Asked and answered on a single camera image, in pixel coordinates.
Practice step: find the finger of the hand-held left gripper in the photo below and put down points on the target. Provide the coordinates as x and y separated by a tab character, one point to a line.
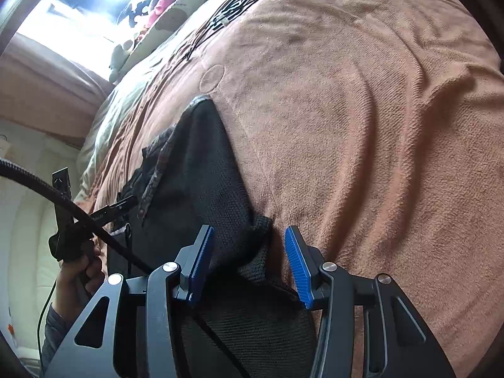
118	208
62	183

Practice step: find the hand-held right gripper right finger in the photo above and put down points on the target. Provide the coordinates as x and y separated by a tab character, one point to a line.
299	271

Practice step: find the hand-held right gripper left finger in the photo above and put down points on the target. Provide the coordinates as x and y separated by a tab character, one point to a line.
201	267

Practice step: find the black t-shirt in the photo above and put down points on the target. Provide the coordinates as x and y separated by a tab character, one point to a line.
204	173

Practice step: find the person's left forearm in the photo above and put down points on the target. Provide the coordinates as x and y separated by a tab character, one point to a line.
53	334

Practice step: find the person's left hand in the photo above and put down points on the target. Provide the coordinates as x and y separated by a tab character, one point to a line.
73	283

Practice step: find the cream padded headboard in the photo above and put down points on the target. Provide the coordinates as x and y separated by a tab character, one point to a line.
23	244

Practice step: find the beige duvet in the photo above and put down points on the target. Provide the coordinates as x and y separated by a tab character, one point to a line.
118	106

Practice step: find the pink curtain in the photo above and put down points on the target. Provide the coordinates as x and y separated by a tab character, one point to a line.
47	86

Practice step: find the beige teddy plush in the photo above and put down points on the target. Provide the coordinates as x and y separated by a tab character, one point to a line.
126	44

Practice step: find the brown blanket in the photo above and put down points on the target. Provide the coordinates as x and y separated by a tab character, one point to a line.
354	126

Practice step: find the window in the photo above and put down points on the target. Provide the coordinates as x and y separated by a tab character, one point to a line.
78	8

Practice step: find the black and white plush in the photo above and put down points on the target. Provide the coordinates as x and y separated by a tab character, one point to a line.
132	12

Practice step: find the bear print window seat cushion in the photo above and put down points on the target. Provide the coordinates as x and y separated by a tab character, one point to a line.
169	27

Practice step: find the pink cloth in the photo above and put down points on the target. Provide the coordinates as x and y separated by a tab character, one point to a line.
161	4

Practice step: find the black patterned cloth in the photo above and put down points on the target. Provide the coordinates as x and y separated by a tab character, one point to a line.
232	6

